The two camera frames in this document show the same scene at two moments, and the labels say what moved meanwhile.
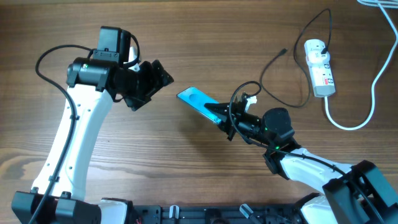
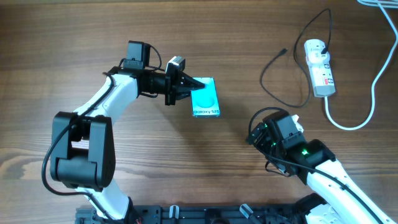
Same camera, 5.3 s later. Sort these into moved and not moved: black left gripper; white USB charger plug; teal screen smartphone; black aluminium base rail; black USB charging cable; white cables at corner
Moved: black left gripper; teal screen smartphone
Not moved: white cables at corner; black USB charging cable; white USB charger plug; black aluminium base rail
